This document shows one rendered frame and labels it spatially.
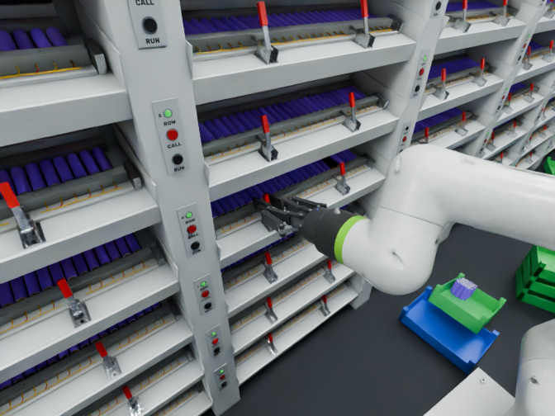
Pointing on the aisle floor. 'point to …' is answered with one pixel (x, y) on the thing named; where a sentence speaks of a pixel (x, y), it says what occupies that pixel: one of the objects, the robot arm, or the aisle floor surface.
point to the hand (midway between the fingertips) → (268, 203)
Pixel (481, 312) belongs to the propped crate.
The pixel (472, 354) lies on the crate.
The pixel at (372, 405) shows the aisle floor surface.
